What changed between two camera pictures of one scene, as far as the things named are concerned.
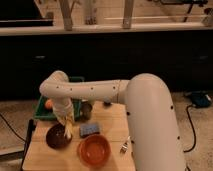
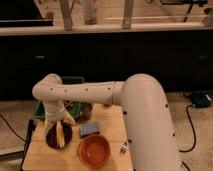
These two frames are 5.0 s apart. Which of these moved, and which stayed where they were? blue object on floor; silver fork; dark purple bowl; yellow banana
Moved: yellow banana
Stayed: blue object on floor; silver fork; dark purple bowl
